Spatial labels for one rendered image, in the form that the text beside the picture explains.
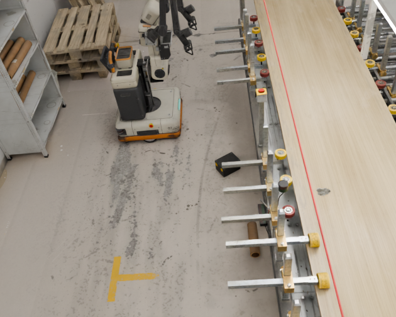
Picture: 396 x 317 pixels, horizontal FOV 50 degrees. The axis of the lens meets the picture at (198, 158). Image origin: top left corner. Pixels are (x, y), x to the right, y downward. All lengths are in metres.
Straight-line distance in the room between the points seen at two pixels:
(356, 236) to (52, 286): 2.38
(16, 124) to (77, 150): 0.66
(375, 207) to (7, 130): 3.48
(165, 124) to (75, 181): 1.07
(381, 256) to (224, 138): 2.37
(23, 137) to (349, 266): 3.40
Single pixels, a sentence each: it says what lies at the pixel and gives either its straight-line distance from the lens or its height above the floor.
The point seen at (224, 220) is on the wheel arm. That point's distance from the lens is 2.68.
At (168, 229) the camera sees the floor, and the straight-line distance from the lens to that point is 3.76.
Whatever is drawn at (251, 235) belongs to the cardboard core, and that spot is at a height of 0.08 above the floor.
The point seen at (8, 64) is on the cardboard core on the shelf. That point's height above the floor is 0.95.
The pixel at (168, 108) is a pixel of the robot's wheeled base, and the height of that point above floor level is 0.28.
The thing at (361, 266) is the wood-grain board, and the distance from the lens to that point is 2.52.
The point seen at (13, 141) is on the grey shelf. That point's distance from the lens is 4.78.
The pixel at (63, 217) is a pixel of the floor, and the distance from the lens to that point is 4.15.
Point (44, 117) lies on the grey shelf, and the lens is 5.14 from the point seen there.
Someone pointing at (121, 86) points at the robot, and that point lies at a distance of 4.17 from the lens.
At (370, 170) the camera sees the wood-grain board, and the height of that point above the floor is 0.90.
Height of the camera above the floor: 3.01
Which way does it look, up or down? 45 degrees down
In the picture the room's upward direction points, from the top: 9 degrees counter-clockwise
